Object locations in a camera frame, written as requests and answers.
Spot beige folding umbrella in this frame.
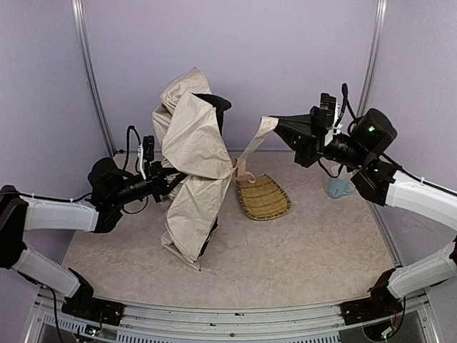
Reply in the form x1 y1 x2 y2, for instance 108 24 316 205
152 68 278 269

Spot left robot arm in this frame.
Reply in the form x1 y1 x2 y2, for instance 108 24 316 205
1 157 186 303

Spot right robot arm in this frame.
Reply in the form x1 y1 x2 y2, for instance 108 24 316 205
274 106 456 299

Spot light blue ceramic mug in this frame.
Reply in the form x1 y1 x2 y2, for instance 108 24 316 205
326 178 356 199

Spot woven bamboo tray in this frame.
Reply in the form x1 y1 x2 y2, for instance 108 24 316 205
236 174 291 221

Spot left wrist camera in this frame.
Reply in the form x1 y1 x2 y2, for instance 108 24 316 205
136 135 155 179

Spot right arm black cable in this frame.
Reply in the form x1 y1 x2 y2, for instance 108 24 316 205
341 83 358 122

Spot right aluminium corner post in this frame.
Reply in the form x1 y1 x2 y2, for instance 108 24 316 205
357 0 388 116

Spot aluminium corner post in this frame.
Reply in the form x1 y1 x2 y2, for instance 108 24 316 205
357 0 388 116
71 0 116 156

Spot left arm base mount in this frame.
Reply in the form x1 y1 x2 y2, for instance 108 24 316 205
61 289 124 326

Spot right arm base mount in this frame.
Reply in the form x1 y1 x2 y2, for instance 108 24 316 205
340 291 403 325

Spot left aluminium corner post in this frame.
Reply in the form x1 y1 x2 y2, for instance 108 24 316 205
71 0 116 156

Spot aluminium front rail frame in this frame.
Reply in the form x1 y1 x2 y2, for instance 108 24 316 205
26 282 440 343

